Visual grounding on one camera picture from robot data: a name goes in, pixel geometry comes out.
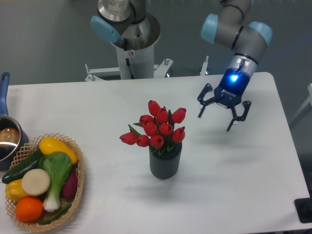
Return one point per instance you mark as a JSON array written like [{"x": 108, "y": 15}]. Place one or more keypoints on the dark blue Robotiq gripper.
[{"x": 231, "y": 91}]

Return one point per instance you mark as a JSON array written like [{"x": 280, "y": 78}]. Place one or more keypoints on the red tulip bouquet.
[{"x": 160, "y": 133}]

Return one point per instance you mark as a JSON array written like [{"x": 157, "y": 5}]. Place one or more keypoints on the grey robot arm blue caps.
[{"x": 248, "y": 42}]

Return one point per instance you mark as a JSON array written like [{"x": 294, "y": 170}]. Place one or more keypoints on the dark grey ribbed vase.
[{"x": 166, "y": 165}]

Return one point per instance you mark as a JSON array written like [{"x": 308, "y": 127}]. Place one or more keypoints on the black device at table edge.
[{"x": 304, "y": 209}]

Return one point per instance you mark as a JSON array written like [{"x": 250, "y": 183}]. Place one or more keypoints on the purple sweet potato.
[{"x": 69, "y": 189}]

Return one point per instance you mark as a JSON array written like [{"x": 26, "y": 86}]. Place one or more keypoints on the green bok choy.
[{"x": 58, "y": 166}]

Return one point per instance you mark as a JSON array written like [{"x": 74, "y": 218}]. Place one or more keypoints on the yellow squash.
[{"x": 49, "y": 145}]

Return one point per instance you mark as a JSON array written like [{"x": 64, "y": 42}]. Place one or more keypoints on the green chili pepper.
[{"x": 57, "y": 215}]

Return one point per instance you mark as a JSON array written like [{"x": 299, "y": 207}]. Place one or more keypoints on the woven wicker basket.
[{"x": 26, "y": 150}]

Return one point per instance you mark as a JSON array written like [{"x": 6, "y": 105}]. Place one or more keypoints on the dark green cucumber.
[{"x": 22, "y": 168}]

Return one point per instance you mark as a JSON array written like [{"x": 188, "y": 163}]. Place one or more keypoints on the beige round disc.
[{"x": 35, "y": 182}]

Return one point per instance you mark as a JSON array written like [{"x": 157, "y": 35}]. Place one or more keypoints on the orange fruit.
[{"x": 29, "y": 209}]

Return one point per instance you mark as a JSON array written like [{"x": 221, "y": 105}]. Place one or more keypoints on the yellow bell pepper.
[{"x": 14, "y": 191}]

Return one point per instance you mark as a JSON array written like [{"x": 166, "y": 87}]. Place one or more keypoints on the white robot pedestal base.
[{"x": 136, "y": 53}]

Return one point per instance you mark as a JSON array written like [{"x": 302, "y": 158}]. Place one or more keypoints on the blue handled saucepan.
[{"x": 12, "y": 136}]

